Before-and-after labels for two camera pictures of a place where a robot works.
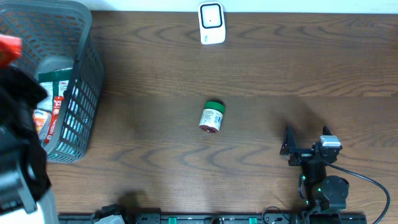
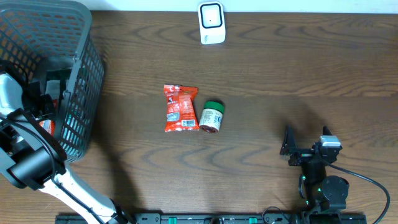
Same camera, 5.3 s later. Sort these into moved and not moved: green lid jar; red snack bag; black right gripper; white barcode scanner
Moved: red snack bag
Not moved: white barcode scanner; green lid jar; black right gripper
